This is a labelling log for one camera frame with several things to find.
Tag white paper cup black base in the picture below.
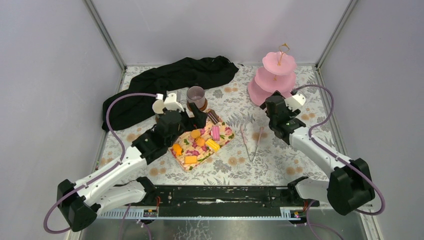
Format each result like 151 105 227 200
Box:
152 99 166 116

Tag purple mug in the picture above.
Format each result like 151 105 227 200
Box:
186 86 206 108

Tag pink-handled metal tongs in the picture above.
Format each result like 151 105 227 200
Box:
239 126 264 163

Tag pink three-tier cake stand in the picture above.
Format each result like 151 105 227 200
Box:
247 43 297 106

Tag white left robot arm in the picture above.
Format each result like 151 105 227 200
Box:
57 103 208 232

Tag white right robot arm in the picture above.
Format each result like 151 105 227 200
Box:
260 91 377 216

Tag orange fish-shaped cookie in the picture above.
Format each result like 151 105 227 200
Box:
172 143 183 156

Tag round orange cookie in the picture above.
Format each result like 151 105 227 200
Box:
190 129 202 140

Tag floral serving tray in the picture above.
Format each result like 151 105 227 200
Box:
169 113 236 172

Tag small orange cookie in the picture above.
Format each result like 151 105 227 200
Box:
195 137 206 147

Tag brown round coaster right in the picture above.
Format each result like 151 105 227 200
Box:
186 99 208 112

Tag floral tablecloth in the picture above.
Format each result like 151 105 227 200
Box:
95 65 328 186

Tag orange square cracker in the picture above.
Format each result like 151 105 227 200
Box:
184 155 198 165

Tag chocolate wafer biscuit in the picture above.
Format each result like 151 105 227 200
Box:
207 109 220 125

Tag pink wafer biscuit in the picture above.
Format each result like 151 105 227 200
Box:
211 125 221 142

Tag yellow wafer biscuit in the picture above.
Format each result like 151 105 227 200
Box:
205 138 221 152

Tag black cloth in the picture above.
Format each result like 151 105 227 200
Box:
102 56 239 131

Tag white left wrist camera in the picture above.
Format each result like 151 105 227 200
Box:
156 93 185 113

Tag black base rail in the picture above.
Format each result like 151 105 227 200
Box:
135 185 305 218

